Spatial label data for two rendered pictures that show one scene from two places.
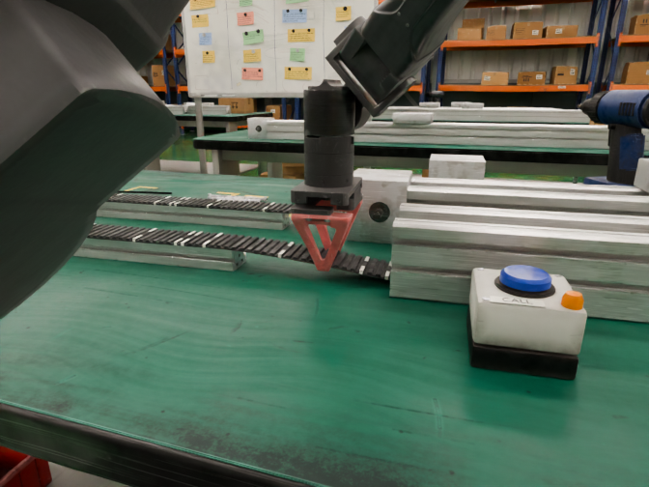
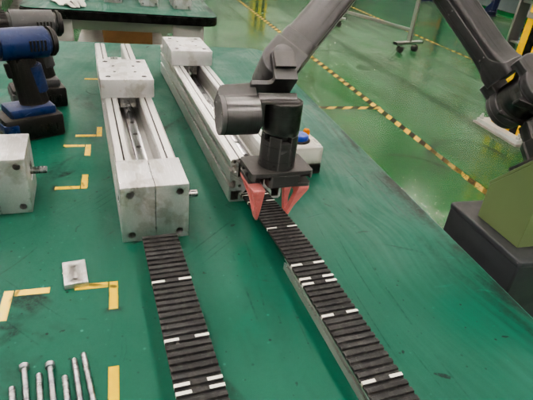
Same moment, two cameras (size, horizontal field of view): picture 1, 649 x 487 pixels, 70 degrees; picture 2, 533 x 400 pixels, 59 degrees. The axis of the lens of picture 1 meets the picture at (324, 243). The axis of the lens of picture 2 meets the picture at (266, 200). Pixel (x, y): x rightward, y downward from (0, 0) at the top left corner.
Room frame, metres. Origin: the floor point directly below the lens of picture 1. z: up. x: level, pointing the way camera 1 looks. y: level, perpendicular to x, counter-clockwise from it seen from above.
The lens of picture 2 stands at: (0.95, 0.53, 1.22)
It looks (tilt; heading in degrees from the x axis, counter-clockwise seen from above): 30 degrees down; 233
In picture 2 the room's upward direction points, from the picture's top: 7 degrees clockwise
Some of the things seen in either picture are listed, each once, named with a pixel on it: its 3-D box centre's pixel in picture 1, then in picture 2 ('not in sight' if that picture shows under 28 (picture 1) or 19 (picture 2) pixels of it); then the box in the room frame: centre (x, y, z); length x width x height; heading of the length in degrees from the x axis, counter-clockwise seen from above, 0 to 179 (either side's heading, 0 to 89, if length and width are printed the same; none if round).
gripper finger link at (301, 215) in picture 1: (325, 229); (279, 191); (0.52, 0.00, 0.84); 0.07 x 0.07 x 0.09; 77
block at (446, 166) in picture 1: (455, 183); (9, 173); (0.89, -0.25, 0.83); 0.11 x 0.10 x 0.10; 165
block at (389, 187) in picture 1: (379, 206); (159, 198); (0.70, -0.08, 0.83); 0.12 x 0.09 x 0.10; 166
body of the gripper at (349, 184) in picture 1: (328, 167); (278, 152); (0.54, -0.01, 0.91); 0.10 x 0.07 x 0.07; 167
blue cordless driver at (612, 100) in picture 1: (607, 154); (9, 85); (0.84, -0.51, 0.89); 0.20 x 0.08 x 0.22; 9
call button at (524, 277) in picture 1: (524, 282); (298, 138); (0.36, -0.17, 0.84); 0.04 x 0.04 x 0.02
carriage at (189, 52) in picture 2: not in sight; (185, 55); (0.36, -0.71, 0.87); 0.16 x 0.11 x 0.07; 76
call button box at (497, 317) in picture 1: (518, 312); (293, 152); (0.37, -0.17, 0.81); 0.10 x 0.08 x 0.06; 166
